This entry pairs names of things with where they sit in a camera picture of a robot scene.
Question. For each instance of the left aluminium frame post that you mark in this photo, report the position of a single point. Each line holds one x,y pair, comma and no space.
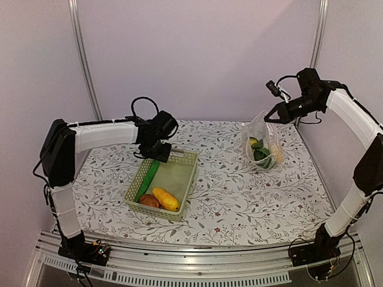
82,56

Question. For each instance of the right aluminium frame post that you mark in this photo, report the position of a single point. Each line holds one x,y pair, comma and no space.
319,33

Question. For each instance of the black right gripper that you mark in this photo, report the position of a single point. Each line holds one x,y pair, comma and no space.
287,116

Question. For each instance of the green bok choy toy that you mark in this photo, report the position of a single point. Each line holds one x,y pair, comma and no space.
263,156

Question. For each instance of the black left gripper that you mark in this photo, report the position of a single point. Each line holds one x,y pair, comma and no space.
163,157

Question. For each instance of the beige perforated plastic basket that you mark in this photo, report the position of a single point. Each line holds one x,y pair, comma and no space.
176,177

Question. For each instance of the green bitter gourd toy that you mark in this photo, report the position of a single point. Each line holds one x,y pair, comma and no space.
147,180

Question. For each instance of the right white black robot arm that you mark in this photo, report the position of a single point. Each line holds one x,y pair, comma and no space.
365,149

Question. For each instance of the orange yellow mango toy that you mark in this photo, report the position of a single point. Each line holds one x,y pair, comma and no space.
166,200

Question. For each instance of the clear pink zip top bag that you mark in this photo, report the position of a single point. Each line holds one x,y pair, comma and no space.
259,129

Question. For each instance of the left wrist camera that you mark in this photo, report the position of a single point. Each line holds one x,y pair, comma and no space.
165,125

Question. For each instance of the aluminium front rail frame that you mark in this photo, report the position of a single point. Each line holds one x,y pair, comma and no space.
140,263

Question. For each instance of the dark green round fruit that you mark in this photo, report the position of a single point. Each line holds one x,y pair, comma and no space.
253,142

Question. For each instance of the yellow lemon toy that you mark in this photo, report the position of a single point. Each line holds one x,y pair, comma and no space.
278,154

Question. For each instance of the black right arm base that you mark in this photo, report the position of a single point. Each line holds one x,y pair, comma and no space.
302,252

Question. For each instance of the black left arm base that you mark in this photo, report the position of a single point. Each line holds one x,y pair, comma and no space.
96,253

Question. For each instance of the floral white table mat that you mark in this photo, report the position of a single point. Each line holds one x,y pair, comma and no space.
230,202

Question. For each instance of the brown bread roll toy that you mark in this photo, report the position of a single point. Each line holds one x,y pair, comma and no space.
149,200

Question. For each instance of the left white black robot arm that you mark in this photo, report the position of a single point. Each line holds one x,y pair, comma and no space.
64,141

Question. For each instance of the aluminium frame post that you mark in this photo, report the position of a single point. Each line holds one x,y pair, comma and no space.
319,33
82,56

